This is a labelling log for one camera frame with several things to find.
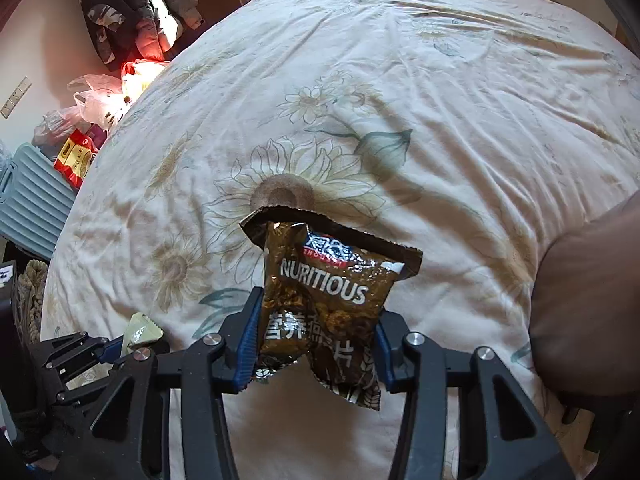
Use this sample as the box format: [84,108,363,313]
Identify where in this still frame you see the grey blue suitcase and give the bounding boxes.
[0,144,76,260]

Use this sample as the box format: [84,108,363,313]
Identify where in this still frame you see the hanging dark jackets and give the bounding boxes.
[79,0,205,72]

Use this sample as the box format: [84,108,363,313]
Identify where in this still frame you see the white plastic bags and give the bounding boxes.
[32,60,169,148]

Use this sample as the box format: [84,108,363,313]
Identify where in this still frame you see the red yellow snack bag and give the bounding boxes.
[53,129,98,190]

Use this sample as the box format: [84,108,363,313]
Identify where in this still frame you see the dark brown cereal snack bag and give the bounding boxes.
[240,205,423,411]

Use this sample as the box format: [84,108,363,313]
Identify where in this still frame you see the olive green snack packet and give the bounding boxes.
[120,312,164,356]

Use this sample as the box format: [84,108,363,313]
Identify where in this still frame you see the floral white bed quilt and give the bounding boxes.
[41,0,639,477]

